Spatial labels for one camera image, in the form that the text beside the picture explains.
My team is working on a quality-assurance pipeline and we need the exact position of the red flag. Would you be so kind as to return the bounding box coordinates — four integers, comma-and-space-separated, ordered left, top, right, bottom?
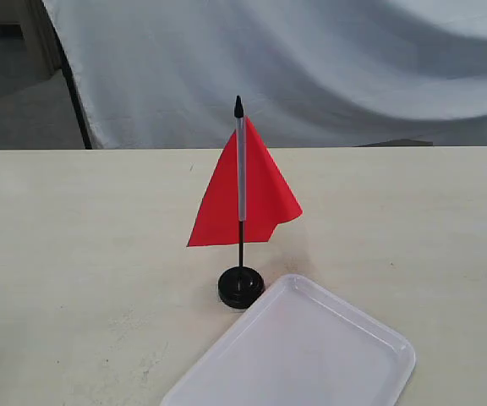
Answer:
188, 96, 303, 249

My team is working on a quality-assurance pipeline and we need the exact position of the black round stand base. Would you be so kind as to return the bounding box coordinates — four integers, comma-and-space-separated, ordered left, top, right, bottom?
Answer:
217, 266, 265, 310

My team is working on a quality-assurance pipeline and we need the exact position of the white plastic tray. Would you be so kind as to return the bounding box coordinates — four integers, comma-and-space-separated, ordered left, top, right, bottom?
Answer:
161, 274, 416, 405

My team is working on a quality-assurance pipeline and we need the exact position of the white backdrop cloth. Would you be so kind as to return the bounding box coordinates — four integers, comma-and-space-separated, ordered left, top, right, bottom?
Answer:
45, 1, 487, 148

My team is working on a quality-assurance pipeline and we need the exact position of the dark backdrop stand pole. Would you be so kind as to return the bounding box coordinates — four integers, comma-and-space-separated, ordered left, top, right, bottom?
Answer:
57, 39, 93, 150

